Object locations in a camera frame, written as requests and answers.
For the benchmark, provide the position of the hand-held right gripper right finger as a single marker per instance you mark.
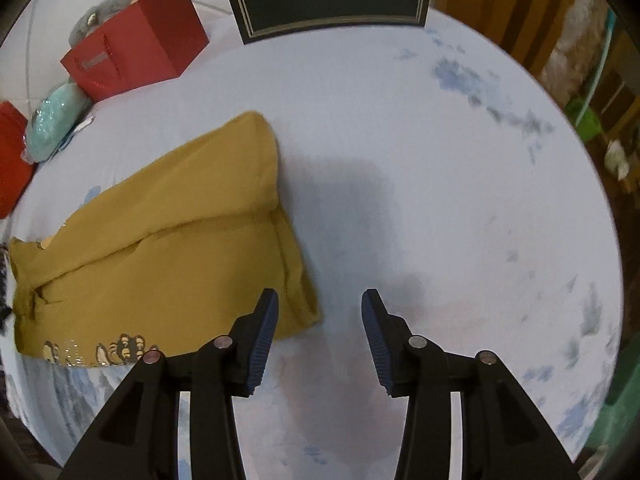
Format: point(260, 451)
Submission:
point(377, 340)

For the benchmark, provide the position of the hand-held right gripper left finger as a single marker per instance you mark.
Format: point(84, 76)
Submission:
point(262, 340)

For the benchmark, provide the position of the mustard yellow printed shirt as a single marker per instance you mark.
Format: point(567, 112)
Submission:
point(165, 255)

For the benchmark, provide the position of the black white patterned cloth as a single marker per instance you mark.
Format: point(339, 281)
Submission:
point(2, 295)

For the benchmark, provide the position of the small white flat item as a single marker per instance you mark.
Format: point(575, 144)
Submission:
point(85, 124)

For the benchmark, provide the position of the teal bundle in plastic bag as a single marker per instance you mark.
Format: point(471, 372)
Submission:
point(55, 120)

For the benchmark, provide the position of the green plastic object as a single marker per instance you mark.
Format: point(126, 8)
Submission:
point(585, 117)

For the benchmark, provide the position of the red plastic suitcase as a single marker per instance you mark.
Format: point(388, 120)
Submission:
point(12, 160)

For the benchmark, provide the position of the red paper shopping bag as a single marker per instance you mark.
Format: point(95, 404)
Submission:
point(140, 45)

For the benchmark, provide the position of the grey plush toy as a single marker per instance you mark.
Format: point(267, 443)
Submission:
point(97, 15)

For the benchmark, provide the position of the white padded headboard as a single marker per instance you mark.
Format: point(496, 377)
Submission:
point(45, 20)

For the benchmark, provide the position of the wooden bed frame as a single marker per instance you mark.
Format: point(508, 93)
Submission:
point(490, 0)

